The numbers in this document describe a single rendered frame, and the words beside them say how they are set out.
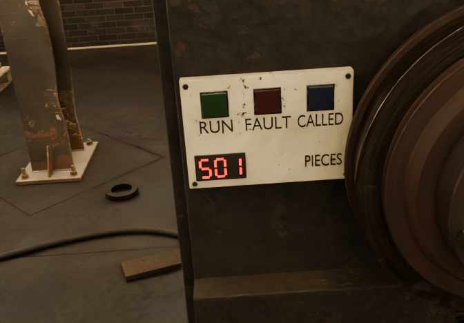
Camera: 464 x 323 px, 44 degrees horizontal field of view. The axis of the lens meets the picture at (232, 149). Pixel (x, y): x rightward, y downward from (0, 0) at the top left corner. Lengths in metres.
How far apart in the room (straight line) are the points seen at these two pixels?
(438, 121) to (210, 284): 0.49
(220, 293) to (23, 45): 2.67
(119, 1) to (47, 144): 3.58
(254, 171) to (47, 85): 2.67
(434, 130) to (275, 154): 0.26
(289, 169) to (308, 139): 0.06
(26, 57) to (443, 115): 2.95
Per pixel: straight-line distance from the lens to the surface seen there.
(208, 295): 0.99
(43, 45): 3.44
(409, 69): 0.75
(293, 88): 0.86
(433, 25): 0.81
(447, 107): 0.76
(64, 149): 3.62
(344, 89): 0.88
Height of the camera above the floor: 1.48
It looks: 23 degrees down
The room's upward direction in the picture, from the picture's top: 4 degrees counter-clockwise
